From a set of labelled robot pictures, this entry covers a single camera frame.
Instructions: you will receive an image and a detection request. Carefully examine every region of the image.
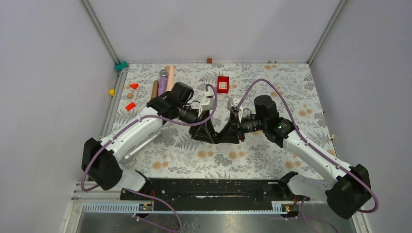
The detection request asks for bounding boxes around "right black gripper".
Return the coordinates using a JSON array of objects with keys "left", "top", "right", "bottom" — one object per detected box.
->
[{"left": 218, "top": 111, "right": 267, "bottom": 145}]

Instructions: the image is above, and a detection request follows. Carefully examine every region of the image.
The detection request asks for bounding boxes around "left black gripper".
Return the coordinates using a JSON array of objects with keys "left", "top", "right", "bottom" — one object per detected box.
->
[{"left": 178, "top": 103, "right": 216, "bottom": 143}]

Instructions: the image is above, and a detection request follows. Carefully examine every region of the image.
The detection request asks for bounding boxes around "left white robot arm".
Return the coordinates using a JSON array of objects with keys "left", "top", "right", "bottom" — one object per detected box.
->
[{"left": 81, "top": 82, "right": 213, "bottom": 200}]

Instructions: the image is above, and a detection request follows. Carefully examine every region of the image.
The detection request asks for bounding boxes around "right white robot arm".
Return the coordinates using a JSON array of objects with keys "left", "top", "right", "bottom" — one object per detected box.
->
[{"left": 213, "top": 95, "right": 372, "bottom": 219}]

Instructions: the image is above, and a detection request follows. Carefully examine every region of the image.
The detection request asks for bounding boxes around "floral patterned table mat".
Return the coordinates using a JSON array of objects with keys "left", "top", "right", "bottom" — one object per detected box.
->
[{"left": 112, "top": 63, "right": 335, "bottom": 179}]

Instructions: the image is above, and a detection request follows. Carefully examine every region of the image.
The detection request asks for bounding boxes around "red small box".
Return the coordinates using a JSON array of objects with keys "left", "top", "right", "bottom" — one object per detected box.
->
[{"left": 216, "top": 76, "right": 230, "bottom": 94}]

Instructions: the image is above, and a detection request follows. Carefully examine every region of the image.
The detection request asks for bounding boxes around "brown microphone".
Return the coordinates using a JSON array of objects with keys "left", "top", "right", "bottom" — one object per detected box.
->
[{"left": 151, "top": 80, "right": 159, "bottom": 99}]

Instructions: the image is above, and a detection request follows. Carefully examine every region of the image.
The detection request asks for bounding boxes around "pink microphone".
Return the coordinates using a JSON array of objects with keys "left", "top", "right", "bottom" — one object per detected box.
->
[{"left": 166, "top": 66, "right": 175, "bottom": 91}]

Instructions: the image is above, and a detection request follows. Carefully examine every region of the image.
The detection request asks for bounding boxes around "purple glitter microphone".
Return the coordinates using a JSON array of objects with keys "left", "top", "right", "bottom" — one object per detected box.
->
[{"left": 158, "top": 69, "right": 168, "bottom": 96}]

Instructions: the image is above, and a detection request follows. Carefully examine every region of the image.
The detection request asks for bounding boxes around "red flat block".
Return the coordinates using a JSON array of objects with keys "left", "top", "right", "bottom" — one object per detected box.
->
[{"left": 125, "top": 102, "right": 136, "bottom": 111}]

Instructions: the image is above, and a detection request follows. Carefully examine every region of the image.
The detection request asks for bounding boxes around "red triangular block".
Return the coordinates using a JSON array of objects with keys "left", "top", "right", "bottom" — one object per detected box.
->
[{"left": 129, "top": 83, "right": 139, "bottom": 90}]

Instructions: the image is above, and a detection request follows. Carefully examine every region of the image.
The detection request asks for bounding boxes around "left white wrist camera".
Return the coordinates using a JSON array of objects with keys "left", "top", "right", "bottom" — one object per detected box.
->
[{"left": 198, "top": 96, "right": 215, "bottom": 116}]

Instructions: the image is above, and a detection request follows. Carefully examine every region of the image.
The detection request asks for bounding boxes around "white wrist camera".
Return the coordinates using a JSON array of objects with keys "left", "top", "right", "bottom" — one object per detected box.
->
[
  {"left": 227, "top": 97, "right": 243, "bottom": 119},
  {"left": 198, "top": 96, "right": 215, "bottom": 116}
]

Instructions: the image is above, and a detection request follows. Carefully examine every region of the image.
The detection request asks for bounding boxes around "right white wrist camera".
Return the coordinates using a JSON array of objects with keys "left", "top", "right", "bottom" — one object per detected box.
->
[{"left": 227, "top": 97, "right": 243, "bottom": 119}]

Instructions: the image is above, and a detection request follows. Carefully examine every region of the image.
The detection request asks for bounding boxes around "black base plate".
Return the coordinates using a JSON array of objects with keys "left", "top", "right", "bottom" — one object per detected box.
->
[{"left": 140, "top": 178, "right": 304, "bottom": 211}]

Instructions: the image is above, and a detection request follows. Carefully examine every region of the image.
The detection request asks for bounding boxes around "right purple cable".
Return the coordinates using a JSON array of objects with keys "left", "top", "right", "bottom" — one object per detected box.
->
[{"left": 236, "top": 79, "right": 379, "bottom": 233}]

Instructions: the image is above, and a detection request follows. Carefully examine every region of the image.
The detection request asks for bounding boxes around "slotted cable duct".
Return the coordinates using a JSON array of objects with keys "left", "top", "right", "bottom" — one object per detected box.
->
[{"left": 82, "top": 201, "right": 295, "bottom": 215}]

